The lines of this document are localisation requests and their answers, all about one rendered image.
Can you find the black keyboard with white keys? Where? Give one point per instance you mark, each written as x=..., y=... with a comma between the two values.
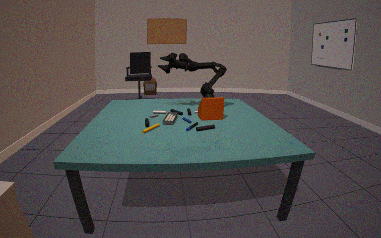
x=170, y=118

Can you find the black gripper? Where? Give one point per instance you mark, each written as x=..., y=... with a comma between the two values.
x=172, y=63

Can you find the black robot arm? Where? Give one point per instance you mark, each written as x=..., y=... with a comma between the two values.
x=188, y=64

